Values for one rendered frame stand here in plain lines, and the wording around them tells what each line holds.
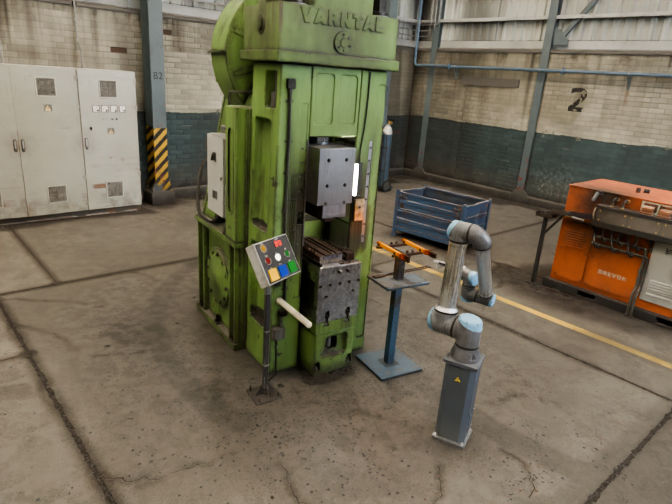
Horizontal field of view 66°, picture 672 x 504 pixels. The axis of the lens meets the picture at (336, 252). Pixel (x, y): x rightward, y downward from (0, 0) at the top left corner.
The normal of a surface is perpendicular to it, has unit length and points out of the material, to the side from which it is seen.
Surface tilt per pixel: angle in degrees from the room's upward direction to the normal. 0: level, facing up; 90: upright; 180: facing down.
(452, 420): 90
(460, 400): 90
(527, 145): 90
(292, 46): 90
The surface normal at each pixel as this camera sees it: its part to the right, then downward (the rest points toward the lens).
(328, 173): 0.55, 0.30
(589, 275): -0.75, 0.16
